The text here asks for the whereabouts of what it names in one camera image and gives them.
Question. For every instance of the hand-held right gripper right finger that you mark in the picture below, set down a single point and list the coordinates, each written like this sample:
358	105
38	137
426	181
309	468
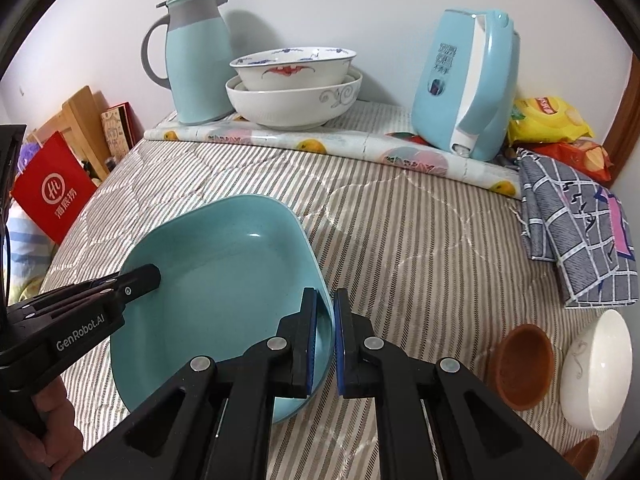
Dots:
342	347

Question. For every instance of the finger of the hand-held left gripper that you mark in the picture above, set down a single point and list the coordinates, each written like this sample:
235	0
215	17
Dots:
145	280

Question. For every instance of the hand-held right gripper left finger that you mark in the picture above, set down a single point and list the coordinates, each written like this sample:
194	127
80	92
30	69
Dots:
310	345

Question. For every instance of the teal square plate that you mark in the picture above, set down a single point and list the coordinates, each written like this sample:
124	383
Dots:
220	270

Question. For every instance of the small brown bowl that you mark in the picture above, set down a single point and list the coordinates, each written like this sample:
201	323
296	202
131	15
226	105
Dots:
582	457
522	365

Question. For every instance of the person's left hand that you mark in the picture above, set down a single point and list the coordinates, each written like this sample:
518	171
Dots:
57	410

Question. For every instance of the striped quilt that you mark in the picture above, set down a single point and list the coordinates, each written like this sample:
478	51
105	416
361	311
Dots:
400	260

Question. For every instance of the blue and white cloth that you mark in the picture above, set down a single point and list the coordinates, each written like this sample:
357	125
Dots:
20	240

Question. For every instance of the red paper bag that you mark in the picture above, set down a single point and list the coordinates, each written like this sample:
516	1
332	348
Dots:
50	195

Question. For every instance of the patterned book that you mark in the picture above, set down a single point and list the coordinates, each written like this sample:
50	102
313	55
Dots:
117	130

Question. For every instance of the brown paper bag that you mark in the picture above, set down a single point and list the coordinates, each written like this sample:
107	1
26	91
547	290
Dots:
85	120

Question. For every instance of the purple object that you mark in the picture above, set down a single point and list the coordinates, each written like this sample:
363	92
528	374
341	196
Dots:
27	155

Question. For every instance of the fruit print table mat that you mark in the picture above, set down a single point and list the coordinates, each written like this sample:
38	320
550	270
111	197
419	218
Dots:
350	147

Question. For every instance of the large white swirl bowl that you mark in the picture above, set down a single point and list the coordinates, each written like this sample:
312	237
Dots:
290	107

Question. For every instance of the teal thermos jug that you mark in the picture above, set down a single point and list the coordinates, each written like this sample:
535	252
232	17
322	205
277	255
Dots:
195	60

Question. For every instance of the blue and red patterned bowl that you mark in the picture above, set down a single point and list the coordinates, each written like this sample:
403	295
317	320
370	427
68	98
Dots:
295	77

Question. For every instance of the grey checked cloth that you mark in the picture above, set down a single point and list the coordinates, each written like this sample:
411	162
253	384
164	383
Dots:
575	220

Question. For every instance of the teal electric kettle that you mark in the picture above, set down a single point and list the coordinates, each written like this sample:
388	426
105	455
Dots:
450	95

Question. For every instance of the yellow chip bag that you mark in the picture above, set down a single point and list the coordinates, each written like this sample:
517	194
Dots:
545	120

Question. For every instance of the red chip bag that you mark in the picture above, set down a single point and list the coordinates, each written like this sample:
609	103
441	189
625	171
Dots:
585	157

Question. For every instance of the brown wooden door frame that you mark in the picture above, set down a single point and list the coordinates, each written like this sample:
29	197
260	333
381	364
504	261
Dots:
627	135

